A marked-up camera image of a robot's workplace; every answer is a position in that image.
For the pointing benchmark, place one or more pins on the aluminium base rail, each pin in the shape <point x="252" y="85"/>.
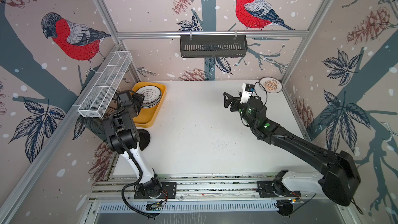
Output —
<point x="202" y="195"/>

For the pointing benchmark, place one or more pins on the black round plate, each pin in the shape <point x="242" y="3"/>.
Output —
<point x="144" y="139"/>

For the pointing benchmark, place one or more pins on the orange sunburst plate corner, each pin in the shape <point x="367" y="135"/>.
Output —
<point x="271" y="85"/>

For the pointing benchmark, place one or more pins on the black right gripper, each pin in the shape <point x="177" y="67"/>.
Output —
<point x="231" y="102"/>

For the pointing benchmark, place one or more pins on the aluminium frame post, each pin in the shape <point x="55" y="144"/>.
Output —
<point x="312" y="29"/>
<point x="104" y="12"/>

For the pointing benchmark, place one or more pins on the yellow plastic bin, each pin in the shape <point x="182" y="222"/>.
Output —
<point x="147" y="116"/>

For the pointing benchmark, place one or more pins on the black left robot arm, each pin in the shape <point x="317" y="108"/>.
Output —
<point x="124" y="138"/>

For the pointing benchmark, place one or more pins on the white wire basket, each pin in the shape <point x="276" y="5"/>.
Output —
<point x="100" y="95"/>

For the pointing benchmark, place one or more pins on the horizontal aluminium frame bar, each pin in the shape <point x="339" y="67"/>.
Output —
<point x="250" y="34"/>

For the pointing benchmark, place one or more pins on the right aluminium frame post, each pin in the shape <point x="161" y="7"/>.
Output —
<point x="312" y="29"/>

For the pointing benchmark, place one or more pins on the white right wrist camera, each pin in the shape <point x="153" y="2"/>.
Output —
<point x="248" y="90"/>

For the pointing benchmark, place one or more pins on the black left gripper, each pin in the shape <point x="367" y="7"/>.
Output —
<point x="138" y="97"/>

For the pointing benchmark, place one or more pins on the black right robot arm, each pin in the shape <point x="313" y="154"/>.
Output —
<point x="337" y="176"/>

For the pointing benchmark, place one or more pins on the white black pattern plate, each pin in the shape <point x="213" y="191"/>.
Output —
<point x="152" y="96"/>

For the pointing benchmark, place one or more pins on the black hanging basket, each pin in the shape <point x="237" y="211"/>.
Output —
<point x="213" y="46"/>

